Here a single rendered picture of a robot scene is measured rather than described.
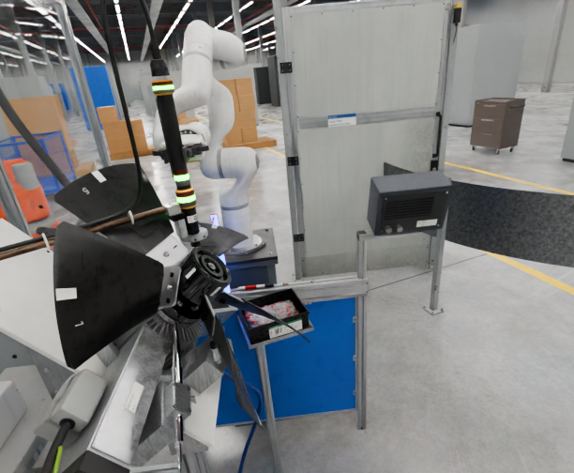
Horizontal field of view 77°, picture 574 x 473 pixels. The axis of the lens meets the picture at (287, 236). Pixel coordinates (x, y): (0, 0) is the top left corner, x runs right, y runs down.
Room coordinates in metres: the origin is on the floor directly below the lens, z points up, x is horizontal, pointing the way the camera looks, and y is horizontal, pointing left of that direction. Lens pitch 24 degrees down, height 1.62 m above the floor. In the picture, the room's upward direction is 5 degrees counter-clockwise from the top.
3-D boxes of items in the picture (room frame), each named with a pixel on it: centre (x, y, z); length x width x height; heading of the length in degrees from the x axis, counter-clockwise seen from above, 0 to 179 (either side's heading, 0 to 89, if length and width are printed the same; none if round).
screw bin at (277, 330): (1.04, 0.08, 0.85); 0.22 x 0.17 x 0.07; 108
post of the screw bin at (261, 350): (1.02, 0.13, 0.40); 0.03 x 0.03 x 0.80; 17
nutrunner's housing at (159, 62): (0.84, 0.24, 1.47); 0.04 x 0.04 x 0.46
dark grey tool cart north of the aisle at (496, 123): (6.51, -3.92, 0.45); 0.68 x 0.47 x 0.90; 22
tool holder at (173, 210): (0.83, 0.24, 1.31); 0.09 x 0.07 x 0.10; 127
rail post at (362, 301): (1.22, -0.28, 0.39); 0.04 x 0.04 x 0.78; 2
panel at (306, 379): (1.20, 0.15, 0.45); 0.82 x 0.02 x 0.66; 92
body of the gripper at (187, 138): (0.95, 0.24, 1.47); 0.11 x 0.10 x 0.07; 2
